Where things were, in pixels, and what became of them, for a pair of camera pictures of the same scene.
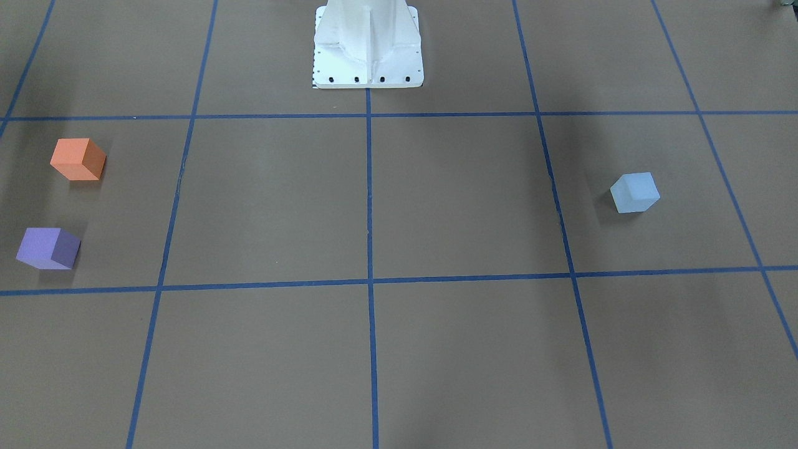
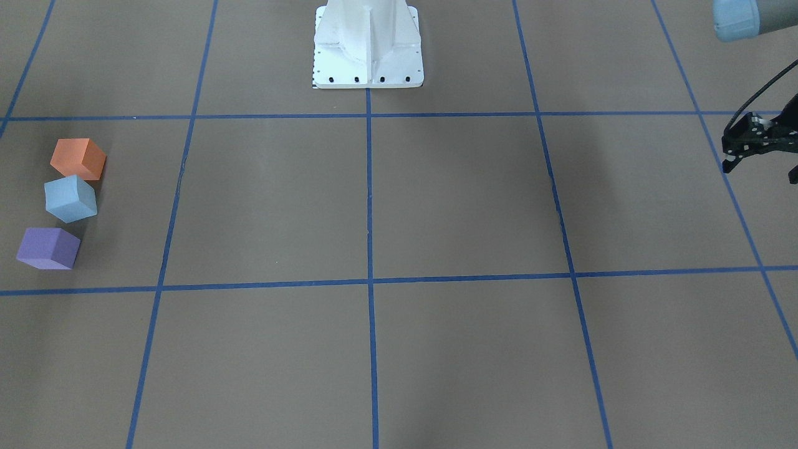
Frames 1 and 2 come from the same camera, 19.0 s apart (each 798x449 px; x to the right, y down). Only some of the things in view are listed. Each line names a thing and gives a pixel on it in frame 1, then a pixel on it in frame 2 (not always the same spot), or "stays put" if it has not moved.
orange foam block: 78,159 stays put
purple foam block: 49,249 stays put
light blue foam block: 634,192 to 70,198
